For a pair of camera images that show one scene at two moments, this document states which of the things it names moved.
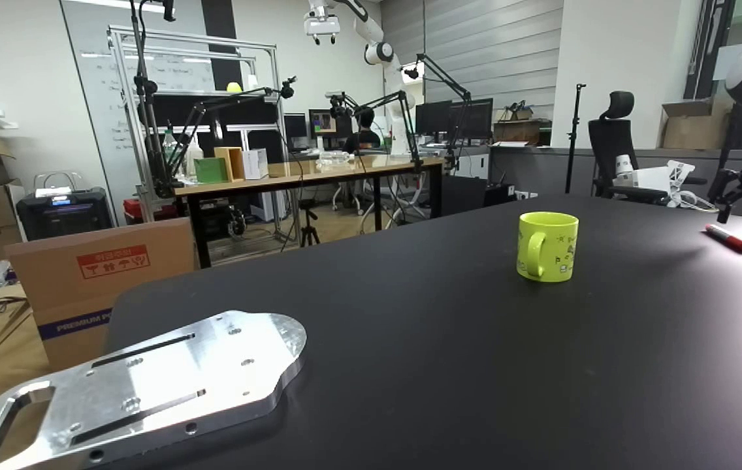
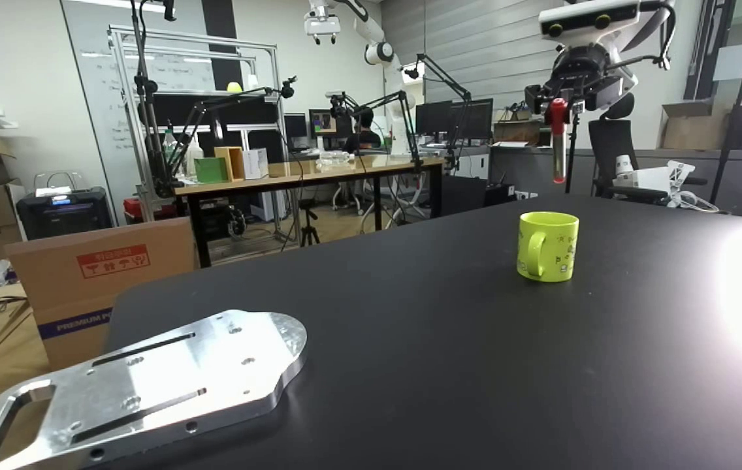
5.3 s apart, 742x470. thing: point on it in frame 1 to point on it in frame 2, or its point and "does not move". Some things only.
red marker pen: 734,244 to 556,112
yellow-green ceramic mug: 546,247 does not move
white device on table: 663,180 does not move
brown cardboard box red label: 77,277 does not move
